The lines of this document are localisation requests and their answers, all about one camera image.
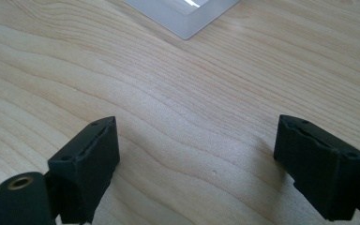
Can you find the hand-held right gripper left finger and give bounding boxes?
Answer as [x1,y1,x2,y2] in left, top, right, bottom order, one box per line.
[47,115,121,225]

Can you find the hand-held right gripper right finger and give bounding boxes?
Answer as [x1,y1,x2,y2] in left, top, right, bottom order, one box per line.
[273,113,360,222]

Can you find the white square tray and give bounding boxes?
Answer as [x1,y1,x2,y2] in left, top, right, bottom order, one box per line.
[120,0,241,40]

